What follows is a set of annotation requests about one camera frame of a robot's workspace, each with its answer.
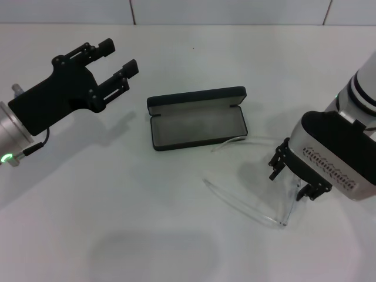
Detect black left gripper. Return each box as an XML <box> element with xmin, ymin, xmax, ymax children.
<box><xmin>8</xmin><ymin>38</ymin><xmax>139</xmax><ymax>137</ymax></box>

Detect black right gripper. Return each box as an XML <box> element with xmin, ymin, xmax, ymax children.
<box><xmin>268</xmin><ymin>137</ymin><xmax>333</xmax><ymax>202</ymax></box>

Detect clear white glasses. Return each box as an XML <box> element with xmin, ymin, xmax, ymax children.
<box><xmin>202</xmin><ymin>135</ymin><xmax>302</xmax><ymax>229</ymax></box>

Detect black glasses case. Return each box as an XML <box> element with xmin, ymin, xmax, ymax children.
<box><xmin>146</xmin><ymin>86</ymin><xmax>250</xmax><ymax>153</ymax></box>

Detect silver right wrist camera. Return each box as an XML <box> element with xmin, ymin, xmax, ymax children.
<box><xmin>289</xmin><ymin>110</ymin><xmax>376</xmax><ymax>202</ymax></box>

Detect gripper cable with metal plug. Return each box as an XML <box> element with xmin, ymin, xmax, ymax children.
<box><xmin>9</xmin><ymin>128</ymin><xmax>50</xmax><ymax>167</ymax></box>

